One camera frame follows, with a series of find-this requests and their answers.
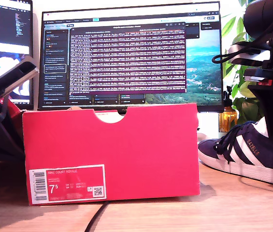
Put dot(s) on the red cardboard shoebox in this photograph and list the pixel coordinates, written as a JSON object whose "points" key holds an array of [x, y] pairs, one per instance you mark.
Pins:
{"points": [[114, 157]]}

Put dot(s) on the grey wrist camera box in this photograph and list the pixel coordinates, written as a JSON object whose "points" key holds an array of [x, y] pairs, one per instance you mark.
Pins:
{"points": [[247, 52], [18, 75]]}

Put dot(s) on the green leafy houseplant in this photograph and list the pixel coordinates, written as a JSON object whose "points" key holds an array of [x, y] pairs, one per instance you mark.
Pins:
{"points": [[229, 26]]}

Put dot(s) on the amber pump bottle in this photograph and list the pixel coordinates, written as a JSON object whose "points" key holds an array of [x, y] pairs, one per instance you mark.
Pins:
{"points": [[228, 118]]}

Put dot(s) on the small black computer monitor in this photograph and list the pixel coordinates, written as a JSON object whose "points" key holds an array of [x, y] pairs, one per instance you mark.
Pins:
{"points": [[5, 24]]}

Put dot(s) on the wide black Huawei monitor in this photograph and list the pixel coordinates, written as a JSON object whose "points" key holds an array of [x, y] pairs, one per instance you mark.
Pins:
{"points": [[126, 60]]}

